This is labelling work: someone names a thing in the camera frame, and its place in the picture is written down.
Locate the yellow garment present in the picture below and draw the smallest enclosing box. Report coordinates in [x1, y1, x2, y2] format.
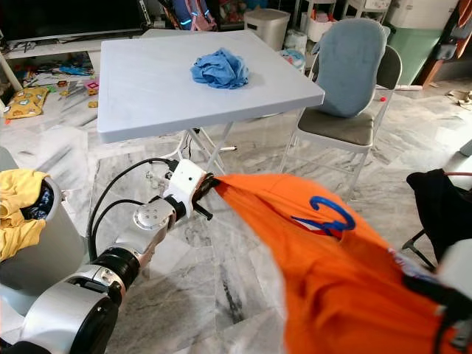
[0, 167, 49, 261]

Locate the orange shirt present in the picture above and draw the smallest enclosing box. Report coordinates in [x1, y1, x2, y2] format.
[213, 173, 462, 354]

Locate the blue plastic hanger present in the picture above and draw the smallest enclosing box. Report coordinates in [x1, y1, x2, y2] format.
[291, 195, 357, 237]

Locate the navy blue garment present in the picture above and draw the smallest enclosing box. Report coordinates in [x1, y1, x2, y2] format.
[405, 167, 472, 260]

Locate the dark patterned garment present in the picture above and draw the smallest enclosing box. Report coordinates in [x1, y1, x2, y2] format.
[32, 182, 57, 221]

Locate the pale blue folding table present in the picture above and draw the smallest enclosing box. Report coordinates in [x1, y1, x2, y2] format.
[96, 29, 327, 175]

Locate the crumpled blue cloth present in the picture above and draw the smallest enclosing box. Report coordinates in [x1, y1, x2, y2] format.
[190, 47, 250, 91]

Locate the grey folding chair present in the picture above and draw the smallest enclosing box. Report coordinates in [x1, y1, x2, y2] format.
[280, 44, 405, 201]

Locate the yellow patterned cushion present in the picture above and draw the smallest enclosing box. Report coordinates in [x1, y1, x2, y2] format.
[5, 86, 52, 121]

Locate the beige cylindrical bin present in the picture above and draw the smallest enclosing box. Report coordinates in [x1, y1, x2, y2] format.
[243, 7, 291, 52]

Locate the blue pink backpack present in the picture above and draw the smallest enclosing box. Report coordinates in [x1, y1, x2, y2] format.
[169, 0, 212, 31]

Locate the white television console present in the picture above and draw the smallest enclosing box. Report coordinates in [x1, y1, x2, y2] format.
[3, 32, 145, 61]

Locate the black television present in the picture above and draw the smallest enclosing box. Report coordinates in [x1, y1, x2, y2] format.
[0, 0, 150, 42]

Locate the white storage container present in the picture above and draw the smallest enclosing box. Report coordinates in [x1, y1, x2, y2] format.
[383, 0, 460, 31]

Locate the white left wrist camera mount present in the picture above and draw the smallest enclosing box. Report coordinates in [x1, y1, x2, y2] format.
[163, 158, 209, 219]

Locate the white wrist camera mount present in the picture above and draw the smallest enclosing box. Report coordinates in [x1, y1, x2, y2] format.
[437, 240, 472, 296]
[163, 158, 209, 219]

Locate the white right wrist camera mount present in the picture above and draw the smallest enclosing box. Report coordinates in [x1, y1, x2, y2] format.
[437, 240, 472, 296]

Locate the long black left arm cable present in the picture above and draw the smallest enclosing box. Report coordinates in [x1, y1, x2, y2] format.
[86, 156, 179, 263]

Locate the short black left arm cable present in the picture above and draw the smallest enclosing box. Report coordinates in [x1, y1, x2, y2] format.
[91, 199, 145, 260]

